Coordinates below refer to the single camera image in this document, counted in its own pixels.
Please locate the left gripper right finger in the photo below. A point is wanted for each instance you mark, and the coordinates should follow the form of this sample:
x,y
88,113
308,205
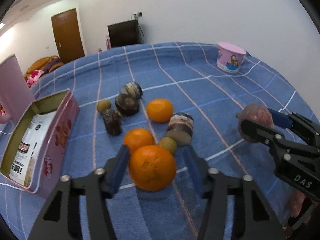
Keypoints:
x,y
253,216

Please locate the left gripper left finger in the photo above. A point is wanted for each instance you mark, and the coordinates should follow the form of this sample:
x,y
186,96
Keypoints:
x,y
59,217

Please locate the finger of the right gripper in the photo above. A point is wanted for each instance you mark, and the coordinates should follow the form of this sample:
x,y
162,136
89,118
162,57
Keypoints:
x,y
262,132
305,128

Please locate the reddish round fruit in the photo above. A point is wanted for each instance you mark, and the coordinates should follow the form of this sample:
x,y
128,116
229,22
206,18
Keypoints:
x,y
257,113

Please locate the green kiwi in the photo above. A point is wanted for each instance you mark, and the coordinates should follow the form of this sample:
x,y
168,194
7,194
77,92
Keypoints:
x,y
169,144
103,105

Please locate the orange mandarin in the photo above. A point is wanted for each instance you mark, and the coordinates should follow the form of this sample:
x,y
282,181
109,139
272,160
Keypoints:
x,y
137,138
160,110
152,168

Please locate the dark round chocolate pastry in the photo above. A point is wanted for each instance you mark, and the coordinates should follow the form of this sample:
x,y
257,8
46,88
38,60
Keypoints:
x,y
126,104

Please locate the pink cartoon paper cup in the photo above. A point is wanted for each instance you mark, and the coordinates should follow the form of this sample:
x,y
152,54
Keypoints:
x,y
230,57

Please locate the blue plaid tablecloth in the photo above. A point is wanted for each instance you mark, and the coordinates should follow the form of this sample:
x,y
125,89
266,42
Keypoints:
x,y
187,75

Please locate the white packet in tin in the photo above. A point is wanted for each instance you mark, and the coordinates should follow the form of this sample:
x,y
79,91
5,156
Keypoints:
x,y
29,148

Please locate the dark chocolate pastry cylinder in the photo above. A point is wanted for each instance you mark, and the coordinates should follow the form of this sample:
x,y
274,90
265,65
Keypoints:
x,y
112,121

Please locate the pink tin box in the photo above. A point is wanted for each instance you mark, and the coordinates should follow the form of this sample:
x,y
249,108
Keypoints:
x,y
46,172

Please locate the striped chocolate pastry far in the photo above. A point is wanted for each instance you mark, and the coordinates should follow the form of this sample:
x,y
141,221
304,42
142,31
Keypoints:
x,y
133,89

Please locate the brown leather sofa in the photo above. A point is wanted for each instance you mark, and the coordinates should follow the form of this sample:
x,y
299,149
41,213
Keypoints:
x,y
41,68

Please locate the black television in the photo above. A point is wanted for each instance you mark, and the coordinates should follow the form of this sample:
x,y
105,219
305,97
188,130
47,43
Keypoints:
x,y
124,33

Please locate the pink box beside television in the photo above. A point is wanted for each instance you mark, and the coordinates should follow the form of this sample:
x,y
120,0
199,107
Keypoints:
x,y
108,43

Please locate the brown wooden door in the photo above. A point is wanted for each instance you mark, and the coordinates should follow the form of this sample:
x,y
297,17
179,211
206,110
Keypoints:
x,y
67,36

